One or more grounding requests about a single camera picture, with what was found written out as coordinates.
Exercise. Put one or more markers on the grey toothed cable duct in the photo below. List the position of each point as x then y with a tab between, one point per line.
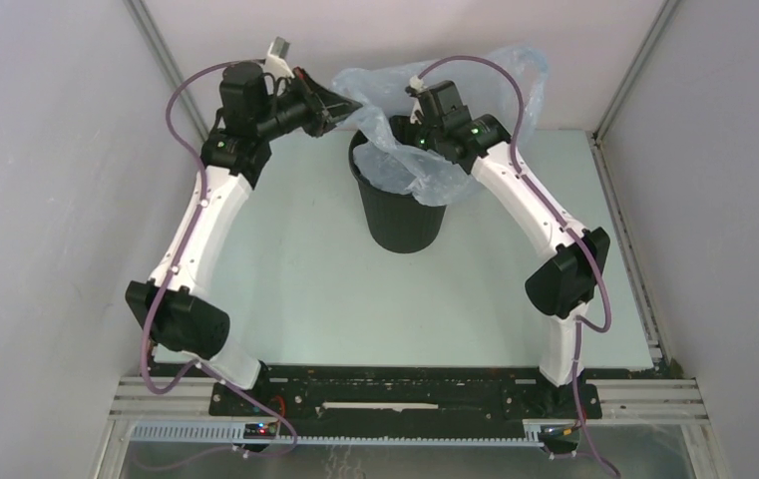
234	433

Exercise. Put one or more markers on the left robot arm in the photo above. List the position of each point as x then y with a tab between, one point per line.
259	104

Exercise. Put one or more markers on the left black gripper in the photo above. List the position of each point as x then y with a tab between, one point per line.
324	109

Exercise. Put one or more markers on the small circuit board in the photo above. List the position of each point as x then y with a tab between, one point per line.
259	431

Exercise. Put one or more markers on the light blue plastic trash bag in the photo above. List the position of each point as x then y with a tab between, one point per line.
508	83

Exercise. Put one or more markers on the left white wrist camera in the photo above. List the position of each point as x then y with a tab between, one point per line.
275	59

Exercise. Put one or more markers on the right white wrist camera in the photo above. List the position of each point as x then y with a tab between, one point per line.
415	86

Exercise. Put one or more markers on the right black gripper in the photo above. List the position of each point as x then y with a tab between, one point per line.
421	122

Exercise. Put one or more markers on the aluminium corner post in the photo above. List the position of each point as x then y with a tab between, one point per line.
145	21
648	45

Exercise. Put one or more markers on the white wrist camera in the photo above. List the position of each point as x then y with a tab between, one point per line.
415	86
275	59

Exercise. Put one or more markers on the left aluminium corner post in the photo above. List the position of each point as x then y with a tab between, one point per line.
145	21

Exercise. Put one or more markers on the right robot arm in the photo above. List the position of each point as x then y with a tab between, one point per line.
572	256

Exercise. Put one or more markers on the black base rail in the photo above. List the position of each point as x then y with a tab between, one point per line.
427	402

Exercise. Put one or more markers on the black cylindrical trash bin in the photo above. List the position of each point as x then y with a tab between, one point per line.
398	223

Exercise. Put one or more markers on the right aluminium corner post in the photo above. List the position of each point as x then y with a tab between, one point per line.
648	45

